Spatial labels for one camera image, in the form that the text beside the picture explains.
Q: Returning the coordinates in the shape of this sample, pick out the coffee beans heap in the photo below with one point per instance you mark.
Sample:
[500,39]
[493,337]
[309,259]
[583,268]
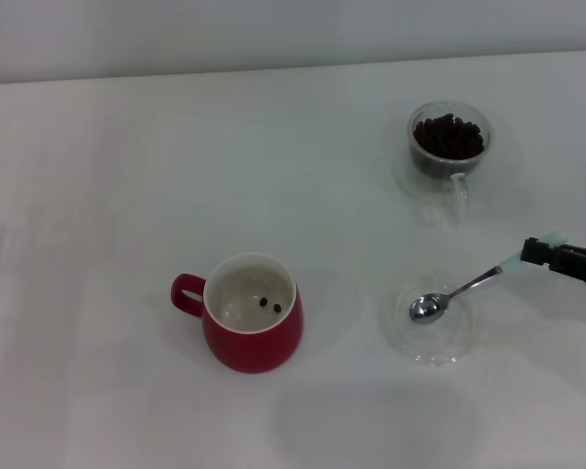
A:
[449,139]

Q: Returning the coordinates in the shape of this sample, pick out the scooped coffee beans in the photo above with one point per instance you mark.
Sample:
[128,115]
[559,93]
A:
[270,305]

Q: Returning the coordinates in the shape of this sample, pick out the clear glass saucer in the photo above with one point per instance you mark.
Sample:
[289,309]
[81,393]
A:
[432,349]

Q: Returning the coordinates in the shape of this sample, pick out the red ceramic mug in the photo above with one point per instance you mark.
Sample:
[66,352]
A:
[254,347]

